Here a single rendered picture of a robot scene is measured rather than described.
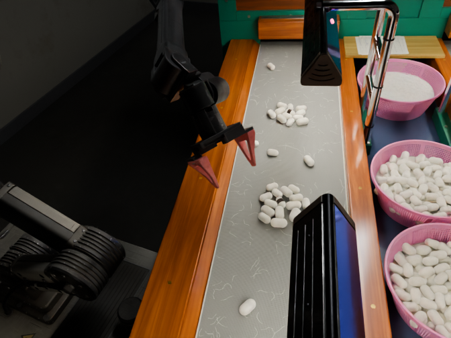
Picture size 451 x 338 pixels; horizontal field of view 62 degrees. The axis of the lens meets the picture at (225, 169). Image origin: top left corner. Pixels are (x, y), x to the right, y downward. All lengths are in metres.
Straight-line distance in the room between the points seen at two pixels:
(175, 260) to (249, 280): 0.16
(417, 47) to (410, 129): 0.36
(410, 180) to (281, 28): 0.78
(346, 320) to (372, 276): 0.43
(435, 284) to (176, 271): 0.53
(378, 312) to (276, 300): 0.19
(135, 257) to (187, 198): 0.36
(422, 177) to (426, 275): 0.29
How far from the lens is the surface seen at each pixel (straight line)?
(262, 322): 0.79
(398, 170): 1.08
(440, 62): 1.52
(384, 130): 1.30
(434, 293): 0.89
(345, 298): 0.42
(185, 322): 0.78
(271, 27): 1.53
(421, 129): 1.34
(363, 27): 1.61
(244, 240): 0.88
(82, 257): 0.89
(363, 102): 1.28
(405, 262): 0.89
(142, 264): 1.22
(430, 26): 1.66
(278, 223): 0.89
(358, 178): 1.00
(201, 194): 0.95
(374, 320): 0.79
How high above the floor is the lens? 1.47
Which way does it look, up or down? 44 degrees down
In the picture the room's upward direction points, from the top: 7 degrees counter-clockwise
